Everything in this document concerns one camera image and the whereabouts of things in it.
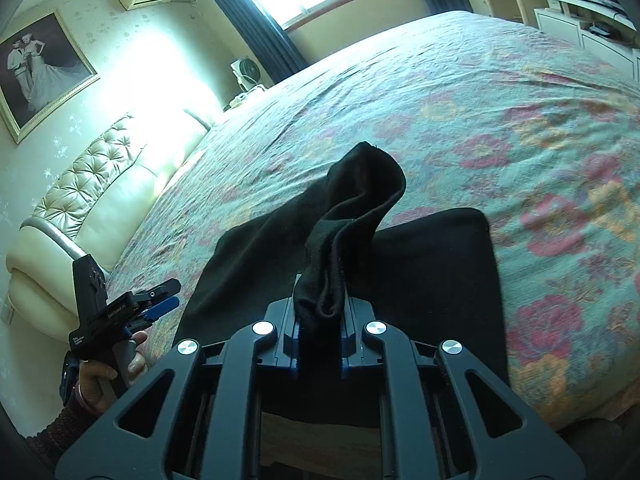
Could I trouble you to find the floral bedspread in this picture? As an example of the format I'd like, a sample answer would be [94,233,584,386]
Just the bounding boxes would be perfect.
[108,12,639,427]

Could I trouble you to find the black studded pants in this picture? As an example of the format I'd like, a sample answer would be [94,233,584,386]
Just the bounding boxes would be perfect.
[180,140,511,430]

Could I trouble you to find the black wrist watch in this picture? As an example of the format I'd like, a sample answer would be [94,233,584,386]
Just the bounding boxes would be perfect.
[58,351,79,406]

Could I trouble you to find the cream tufted headboard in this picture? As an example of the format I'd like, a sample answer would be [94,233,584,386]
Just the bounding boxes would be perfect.
[6,110,212,341]

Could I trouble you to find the white tv console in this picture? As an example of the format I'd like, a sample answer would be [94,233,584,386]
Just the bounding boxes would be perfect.
[535,0,639,81]

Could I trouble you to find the left navy curtain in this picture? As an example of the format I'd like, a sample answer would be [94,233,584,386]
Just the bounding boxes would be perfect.
[214,0,309,84]

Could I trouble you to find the person's left hand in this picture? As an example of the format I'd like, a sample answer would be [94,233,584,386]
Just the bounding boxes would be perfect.
[76,351,148,415]

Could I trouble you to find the dark knit sleeve forearm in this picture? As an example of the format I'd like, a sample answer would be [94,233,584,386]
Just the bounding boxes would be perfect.
[25,398,99,472]

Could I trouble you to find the framed wedding photo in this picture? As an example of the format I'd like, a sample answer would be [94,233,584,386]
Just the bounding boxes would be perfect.
[1,10,99,143]

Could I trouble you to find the white desk fan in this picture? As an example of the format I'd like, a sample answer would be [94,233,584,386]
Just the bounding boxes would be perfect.
[230,58,262,92]

